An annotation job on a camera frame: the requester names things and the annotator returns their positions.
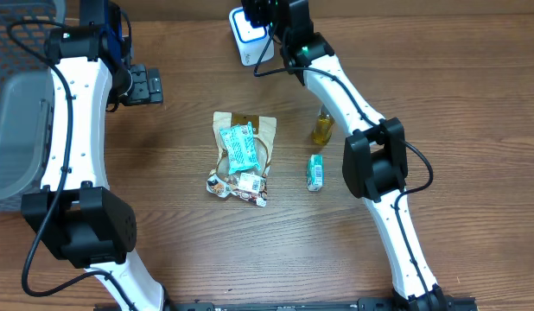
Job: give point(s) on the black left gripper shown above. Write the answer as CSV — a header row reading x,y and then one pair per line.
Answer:
x,y
149,91

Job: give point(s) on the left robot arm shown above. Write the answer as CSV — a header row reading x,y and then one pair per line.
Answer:
x,y
75,214

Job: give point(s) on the teal small carton box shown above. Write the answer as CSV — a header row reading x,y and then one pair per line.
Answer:
x,y
315,173

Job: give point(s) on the brown Pantree snack packet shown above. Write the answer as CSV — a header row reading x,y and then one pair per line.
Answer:
x,y
264,131

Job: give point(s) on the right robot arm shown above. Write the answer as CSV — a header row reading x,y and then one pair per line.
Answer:
x,y
374,164

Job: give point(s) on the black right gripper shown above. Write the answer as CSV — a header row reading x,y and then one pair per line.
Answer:
x,y
256,10

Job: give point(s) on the brown white snack wrapper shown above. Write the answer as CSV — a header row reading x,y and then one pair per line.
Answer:
x,y
247,185

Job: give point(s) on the grey plastic mesh basket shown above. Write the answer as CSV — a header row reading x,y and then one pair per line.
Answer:
x,y
26,104

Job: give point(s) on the teal white snack packet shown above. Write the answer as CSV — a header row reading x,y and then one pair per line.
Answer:
x,y
240,145

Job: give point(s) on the white barcode scanner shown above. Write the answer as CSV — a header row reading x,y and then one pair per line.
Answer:
x,y
250,41

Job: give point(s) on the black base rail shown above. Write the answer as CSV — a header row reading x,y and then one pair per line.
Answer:
x,y
362,304

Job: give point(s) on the clear plastic container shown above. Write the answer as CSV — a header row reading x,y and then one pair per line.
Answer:
x,y
323,129

